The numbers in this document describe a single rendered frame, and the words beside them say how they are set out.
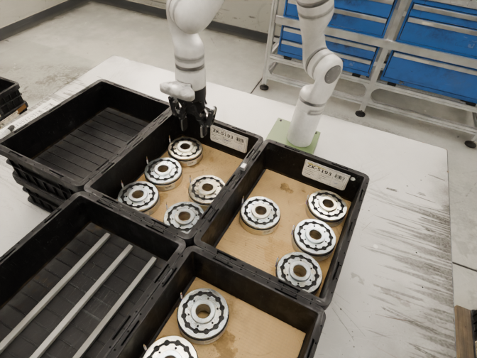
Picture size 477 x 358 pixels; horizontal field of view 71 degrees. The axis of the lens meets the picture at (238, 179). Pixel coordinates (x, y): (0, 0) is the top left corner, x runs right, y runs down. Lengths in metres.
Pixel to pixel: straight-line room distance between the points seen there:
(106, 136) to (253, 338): 0.75
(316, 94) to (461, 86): 1.84
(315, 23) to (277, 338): 0.75
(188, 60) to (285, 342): 0.63
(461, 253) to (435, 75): 1.22
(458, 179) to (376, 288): 1.77
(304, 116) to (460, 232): 1.46
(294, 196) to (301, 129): 0.30
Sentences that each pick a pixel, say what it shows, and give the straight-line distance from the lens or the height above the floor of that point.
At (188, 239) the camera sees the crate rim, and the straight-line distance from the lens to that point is 0.72.
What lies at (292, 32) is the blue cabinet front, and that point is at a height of 0.52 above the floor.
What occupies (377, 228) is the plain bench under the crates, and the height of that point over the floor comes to 0.70.
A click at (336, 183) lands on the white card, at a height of 0.87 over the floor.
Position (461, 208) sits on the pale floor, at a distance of 2.49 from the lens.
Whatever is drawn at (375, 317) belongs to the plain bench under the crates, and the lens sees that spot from 0.98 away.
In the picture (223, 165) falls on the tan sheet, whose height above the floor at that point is 0.83.
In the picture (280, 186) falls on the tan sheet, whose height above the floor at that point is 0.83.
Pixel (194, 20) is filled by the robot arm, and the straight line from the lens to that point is 0.75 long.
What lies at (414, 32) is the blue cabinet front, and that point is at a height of 0.69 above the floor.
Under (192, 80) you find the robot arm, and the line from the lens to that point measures 0.83.
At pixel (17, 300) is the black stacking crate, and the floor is 0.83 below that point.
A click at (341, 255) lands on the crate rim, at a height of 0.93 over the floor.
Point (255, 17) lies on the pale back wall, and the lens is 3.77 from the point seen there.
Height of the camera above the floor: 1.53
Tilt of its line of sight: 46 degrees down
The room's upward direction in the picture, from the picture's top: 5 degrees clockwise
